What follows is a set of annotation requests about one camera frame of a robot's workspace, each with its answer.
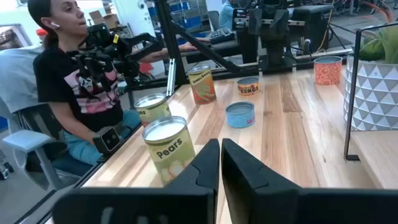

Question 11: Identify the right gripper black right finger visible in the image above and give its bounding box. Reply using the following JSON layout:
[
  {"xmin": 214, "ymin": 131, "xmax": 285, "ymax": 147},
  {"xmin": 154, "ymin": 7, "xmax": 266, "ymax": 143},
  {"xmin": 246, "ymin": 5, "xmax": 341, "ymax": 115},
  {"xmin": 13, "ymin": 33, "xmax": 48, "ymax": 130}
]
[{"xmin": 221, "ymin": 138, "xmax": 398, "ymax": 224}]

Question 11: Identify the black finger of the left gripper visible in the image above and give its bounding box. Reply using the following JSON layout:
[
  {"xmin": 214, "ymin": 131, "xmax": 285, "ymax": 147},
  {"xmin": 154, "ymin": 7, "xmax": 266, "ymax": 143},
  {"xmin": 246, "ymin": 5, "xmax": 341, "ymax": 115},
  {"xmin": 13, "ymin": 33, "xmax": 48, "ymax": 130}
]
[
  {"xmin": 248, "ymin": 8, "xmax": 264, "ymax": 35},
  {"xmin": 269, "ymin": 9, "xmax": 290, "ymax": 35}
]

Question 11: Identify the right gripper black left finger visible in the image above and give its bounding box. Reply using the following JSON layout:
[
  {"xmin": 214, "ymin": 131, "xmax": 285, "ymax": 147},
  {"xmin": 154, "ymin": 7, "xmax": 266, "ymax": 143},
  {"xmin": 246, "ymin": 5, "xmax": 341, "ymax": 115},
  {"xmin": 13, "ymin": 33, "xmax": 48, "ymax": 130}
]
[{"xmin": 52, "ymin": 139, "xmax": 220, "ymax": 224}]

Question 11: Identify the orange circle-patterned can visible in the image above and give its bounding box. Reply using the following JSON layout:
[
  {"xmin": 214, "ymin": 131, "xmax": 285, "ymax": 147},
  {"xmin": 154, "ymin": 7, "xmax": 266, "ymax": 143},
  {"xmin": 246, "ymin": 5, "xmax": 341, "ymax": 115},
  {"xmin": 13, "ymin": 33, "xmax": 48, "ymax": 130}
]
[{"xmin": 313, "ymin": 55, "xmax": 343, "ymax": 86}]

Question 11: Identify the Green Beans labelled tin can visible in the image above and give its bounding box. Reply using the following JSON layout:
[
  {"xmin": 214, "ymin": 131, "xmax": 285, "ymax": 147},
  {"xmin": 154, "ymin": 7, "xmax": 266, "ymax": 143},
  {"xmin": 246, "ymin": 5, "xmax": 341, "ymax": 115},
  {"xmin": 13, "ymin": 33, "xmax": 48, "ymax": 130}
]
[{"xmin": 187, "ymin": 64, "xmax": 217, "ymax": 105}]

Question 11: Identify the yellow-green labelled tin can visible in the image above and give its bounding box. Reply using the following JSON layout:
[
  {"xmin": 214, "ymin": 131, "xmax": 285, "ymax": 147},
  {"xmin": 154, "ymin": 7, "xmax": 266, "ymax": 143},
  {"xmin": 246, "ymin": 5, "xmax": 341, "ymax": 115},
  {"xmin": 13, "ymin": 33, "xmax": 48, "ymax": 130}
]
[{"xmin": 133, "ymin": 93, "xmax": 172, "ymax": 128}]

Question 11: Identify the person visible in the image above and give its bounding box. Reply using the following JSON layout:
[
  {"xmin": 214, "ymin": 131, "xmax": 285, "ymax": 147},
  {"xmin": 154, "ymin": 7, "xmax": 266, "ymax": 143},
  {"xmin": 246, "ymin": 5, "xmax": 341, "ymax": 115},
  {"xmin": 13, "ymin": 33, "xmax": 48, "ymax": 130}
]
[
  {"xmin": 27, "ymin": 0, "xmax": 212, "ymax": 167},
  {"xmin": 218, "ymin": 0, "xmax": 234, "ymax": 30}
]

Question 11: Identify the black keyboard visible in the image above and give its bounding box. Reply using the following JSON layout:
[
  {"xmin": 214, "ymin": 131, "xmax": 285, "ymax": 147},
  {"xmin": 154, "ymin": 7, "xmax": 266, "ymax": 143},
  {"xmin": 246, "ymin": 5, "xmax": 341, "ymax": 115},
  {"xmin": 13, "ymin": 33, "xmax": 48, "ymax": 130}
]
[{"xmin": 208, "ymin": 28, "xmax": 236, "ymax": 45}]

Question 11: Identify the grey office chair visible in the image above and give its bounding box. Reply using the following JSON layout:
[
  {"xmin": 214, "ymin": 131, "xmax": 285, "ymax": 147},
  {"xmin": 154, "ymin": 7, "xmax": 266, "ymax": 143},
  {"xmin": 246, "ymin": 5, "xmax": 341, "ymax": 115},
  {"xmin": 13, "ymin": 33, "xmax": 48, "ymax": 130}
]
[
  {"xmin": 207, "ymin": 11, "xmax": 220, "ymax": 32},
  {"xmin": 0, "ymin": 46, "xmax": 94, "ymax": 191}
]

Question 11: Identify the dark grey desk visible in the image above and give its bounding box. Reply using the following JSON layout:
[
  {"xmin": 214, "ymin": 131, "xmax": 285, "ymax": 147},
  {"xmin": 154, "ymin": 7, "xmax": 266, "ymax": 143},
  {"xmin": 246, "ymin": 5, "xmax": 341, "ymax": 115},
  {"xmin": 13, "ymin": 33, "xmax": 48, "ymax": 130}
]
[{"xmin": 180, "ymin": 39, "xmax": 241, "ymax": 64}]

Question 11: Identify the blue storage rack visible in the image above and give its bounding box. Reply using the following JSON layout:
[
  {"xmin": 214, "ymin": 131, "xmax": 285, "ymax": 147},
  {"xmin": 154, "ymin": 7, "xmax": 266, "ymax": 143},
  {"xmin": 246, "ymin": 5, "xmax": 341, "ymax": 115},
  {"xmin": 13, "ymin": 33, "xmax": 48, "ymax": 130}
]
[{"xmin": 147, "ymin": 0, "xmax": 206, "ymax": 39}]

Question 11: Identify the Pears labelled tin can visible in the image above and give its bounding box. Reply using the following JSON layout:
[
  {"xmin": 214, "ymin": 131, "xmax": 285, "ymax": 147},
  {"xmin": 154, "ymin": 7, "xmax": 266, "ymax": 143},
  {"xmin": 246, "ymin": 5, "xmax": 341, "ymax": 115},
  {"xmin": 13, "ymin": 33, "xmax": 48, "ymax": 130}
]
[{"xmin": 141, "ymin": 115, "xmax": 197, "ymax": 187}]

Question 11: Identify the small Rings labelled can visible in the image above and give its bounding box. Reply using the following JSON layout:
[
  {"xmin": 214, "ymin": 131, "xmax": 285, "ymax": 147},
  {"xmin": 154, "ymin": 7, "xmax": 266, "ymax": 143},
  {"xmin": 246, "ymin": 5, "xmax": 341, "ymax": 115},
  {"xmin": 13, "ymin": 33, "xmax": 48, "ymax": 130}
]
[{"xmin": 236, "ymin": 77, "xmax": 260, "ymax": 96}]

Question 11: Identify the small blue can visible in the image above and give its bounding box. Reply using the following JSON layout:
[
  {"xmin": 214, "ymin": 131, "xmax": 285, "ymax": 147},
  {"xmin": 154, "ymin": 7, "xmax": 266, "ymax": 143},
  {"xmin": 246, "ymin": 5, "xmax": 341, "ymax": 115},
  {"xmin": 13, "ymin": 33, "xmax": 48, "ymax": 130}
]
[{"xmin": 225, "ymin": 101, "xmax": 256, "ymax": 129}]

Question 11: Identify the succulent in white geometric pot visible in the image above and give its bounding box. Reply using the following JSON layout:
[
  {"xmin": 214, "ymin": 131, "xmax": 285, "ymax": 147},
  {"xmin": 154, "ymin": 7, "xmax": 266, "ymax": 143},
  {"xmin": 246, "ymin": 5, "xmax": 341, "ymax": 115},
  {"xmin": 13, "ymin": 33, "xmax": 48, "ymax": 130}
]
[{"xmin": 343, "ymin": 26, "xmax": 398, "ymax": 131}]

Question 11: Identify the cardboard box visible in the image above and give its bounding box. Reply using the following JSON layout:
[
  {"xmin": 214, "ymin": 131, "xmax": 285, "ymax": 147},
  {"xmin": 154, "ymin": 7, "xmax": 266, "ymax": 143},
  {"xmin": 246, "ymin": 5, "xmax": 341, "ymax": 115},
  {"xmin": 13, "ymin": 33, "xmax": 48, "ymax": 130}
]
[
  {"xmin": 89, "ymin": 10, "xmax": 105, "ymax": 26},
  {"xmin": 102, "ymin": 14, "xmax": 121, "ymax": 30}
]

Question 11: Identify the red capped object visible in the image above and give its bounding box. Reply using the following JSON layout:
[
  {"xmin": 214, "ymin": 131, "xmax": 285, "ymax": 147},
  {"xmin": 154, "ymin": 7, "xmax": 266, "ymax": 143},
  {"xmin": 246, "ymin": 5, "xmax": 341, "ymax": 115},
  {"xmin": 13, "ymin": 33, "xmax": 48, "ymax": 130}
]
[{"xmin": 35, "ymin": 27, "xmax": 49, "ymax": 43}]

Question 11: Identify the yellow cable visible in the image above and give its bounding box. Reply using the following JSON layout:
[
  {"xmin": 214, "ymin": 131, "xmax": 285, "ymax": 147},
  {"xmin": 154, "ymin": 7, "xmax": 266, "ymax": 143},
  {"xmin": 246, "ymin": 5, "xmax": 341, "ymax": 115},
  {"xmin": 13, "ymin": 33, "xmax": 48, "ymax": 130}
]
[{"xmin": 315, "ymin": 9, "xmax": 332, "ymax": 54}]

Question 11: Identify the black cable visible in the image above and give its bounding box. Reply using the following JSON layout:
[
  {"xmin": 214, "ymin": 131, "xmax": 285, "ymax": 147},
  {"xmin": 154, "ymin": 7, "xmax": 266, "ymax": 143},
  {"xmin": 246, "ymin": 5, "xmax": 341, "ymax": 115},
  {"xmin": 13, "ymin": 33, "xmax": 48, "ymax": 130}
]
[{"xmin": 326, "ymin": 21, "xmax": 346, "ymax": 50}]

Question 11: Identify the black aluminium table frame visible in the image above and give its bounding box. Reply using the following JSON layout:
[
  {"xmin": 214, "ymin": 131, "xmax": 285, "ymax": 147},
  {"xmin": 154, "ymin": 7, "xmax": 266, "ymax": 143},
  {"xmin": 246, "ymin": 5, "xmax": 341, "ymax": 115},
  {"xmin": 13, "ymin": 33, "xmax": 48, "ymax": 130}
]
[{"xmin": 14, "ymin": 0, "xmax": 354, "ymax": 224}]

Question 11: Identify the black depth camera box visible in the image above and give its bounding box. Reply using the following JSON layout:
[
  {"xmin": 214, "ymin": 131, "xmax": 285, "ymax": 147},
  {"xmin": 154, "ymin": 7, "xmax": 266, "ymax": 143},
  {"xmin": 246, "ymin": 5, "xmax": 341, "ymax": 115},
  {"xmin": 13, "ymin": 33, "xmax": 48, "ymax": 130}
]
[{"xmin": 92, "ymin": 126, "xmax": 122, "ymax": 154}]

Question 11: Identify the black metal frame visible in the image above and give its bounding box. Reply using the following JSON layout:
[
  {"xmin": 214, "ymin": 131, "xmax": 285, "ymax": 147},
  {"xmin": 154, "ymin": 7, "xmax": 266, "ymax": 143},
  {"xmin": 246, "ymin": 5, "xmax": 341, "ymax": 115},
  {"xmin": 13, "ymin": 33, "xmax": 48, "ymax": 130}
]
[{"xmin": 343, "ymin": 21, "xmax": 398, "ymax": 190}]

